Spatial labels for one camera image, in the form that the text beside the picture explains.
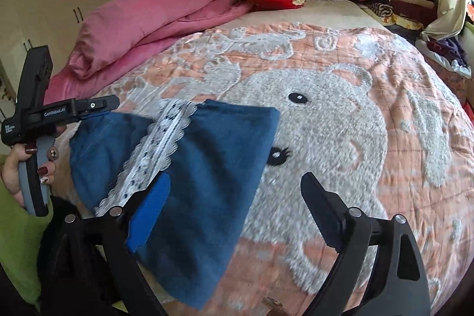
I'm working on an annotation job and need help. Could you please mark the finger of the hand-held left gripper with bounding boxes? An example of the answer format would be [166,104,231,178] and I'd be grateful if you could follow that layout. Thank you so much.
[76,95,121,120]

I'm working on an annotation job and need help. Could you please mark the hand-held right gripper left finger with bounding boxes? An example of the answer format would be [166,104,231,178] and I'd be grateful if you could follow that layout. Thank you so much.
[39,171,171,316]

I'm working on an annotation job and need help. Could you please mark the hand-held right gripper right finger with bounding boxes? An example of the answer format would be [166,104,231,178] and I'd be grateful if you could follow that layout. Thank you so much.
[300,171,432,316]

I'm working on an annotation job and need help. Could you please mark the blue pants with lace trim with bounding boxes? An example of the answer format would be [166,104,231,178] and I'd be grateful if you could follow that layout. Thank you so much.
[68,98,281,311]

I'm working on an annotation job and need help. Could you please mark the person's left hand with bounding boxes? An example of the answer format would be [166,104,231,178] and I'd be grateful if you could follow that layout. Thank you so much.
[0,143,58,209]

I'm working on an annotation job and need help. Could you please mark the pink duvet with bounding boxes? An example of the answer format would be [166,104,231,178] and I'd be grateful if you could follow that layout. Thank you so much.
[42,0,256,105]

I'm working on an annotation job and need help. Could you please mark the orange printed blanket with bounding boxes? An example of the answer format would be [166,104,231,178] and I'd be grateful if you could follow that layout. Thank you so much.
[55,0,474,316]

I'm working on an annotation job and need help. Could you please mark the small brown object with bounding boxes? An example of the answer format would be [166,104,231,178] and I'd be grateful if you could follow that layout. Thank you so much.
[261,297,293,316]

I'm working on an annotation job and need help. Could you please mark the green cloth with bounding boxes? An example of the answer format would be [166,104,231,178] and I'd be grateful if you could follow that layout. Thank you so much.
[0,183,52,306]

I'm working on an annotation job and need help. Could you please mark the pink patterned cloth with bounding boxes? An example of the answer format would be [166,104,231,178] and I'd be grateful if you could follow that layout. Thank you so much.
[426,57,474,105]

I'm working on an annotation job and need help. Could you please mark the purple clothes heap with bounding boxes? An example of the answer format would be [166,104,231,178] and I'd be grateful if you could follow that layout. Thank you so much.
[417,36,473,80]

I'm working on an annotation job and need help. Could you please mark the cream bed sheet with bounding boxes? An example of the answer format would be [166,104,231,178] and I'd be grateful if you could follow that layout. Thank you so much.
[218,0,389,32]

